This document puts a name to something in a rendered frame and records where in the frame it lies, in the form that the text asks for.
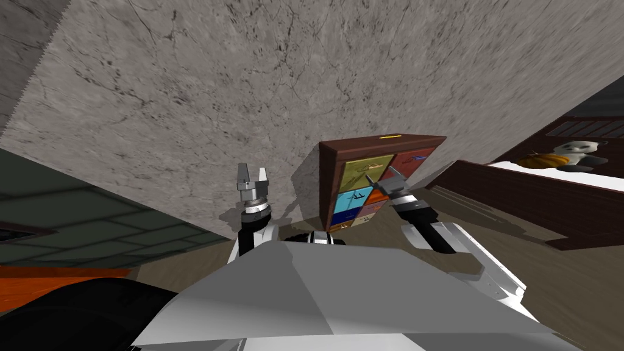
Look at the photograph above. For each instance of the red drawer front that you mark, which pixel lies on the red drawer front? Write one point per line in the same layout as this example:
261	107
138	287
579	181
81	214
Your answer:
414	163

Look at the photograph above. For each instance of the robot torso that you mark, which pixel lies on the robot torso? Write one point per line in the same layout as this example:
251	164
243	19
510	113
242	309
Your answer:
312	292

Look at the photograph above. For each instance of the brown wooden chest of drawers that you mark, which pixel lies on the brown wooden chest of drawers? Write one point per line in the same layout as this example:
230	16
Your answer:
329	175

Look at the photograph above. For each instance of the orange drawer front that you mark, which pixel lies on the orange drawer front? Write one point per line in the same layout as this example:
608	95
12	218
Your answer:
376	197

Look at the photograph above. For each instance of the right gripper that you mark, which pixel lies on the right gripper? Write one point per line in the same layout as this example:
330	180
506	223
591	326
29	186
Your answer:
393	187

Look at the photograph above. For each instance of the dark brown wooden bed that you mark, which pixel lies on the dark brown wooden bed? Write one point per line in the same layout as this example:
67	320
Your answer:
516	200

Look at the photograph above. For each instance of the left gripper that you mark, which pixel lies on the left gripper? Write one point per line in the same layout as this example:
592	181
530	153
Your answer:
253	189

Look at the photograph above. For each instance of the olive drawer front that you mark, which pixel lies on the olive drawer front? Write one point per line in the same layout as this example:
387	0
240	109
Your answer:
358	174

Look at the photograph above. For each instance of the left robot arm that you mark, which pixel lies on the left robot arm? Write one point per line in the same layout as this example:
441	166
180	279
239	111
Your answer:
251	229

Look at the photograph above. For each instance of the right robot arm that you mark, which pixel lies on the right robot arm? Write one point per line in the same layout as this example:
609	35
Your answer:
429	225

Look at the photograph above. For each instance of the cyan drawer front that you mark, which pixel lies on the cyan drawer front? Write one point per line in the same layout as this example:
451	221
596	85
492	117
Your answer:
348	201

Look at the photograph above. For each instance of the blue drawer front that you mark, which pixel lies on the blue drawer front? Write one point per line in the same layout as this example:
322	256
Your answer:
342	218

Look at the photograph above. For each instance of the mauve drawer front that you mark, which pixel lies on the mauve drawer front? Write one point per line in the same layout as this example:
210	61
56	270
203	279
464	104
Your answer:
373	208

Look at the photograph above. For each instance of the beige drawer front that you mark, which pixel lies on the beige drawer front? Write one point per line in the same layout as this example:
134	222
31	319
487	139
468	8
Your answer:
363	220

